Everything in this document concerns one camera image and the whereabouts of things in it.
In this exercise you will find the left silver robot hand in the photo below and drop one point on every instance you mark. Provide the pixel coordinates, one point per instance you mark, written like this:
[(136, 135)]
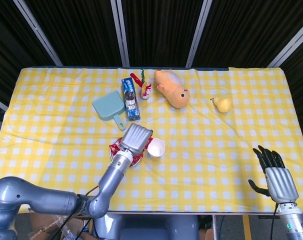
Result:
[(136, 138)]

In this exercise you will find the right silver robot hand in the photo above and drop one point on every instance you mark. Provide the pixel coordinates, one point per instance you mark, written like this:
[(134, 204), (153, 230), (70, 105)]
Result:
[(281, 185)]

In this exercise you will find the red candy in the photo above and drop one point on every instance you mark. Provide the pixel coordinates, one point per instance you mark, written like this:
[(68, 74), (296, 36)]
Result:
[(114, 147), (148, 143), (139, 157)]

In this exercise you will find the white paper cup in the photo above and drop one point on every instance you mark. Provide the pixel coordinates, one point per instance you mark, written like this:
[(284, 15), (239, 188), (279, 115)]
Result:
[(155, 150)]

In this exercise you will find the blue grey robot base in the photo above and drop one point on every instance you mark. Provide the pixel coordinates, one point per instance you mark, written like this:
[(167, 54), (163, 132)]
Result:
[(154, 227)]

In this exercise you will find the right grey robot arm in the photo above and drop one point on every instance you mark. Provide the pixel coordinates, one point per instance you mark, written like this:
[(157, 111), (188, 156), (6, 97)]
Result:
[(294, 225)]

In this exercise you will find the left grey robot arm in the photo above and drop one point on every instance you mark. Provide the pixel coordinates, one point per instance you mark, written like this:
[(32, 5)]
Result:
[(114, 175)]

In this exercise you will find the round steel plate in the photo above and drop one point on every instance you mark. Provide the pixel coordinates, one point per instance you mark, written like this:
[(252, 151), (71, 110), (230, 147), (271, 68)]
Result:
[(112, 155)]

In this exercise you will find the blue cookie package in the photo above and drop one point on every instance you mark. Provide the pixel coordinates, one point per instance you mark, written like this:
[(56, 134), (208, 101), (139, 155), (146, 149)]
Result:
[(130, 100)]

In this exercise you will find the small colourful toy figure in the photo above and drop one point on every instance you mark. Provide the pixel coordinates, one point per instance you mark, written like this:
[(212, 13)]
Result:
[(144, 93)]

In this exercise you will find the yellow tape strip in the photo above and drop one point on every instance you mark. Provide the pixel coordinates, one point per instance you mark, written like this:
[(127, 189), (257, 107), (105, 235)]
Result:
[(246, 227)]

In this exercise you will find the orange plush animal toy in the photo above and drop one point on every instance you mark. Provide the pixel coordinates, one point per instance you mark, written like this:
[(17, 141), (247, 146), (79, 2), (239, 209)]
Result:
[(171, 90)]

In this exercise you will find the yellow white checked tablecloth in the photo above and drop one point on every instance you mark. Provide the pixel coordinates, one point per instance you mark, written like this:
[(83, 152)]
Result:
[(204, 150)]

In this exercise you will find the grey metal table leg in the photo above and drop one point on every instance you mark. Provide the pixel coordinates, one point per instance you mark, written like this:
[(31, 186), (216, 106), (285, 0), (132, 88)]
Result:
[(214, 227)]

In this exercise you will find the yellow pear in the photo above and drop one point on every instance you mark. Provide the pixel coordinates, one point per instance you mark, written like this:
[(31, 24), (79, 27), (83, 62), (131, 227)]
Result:
[(224, 105)]

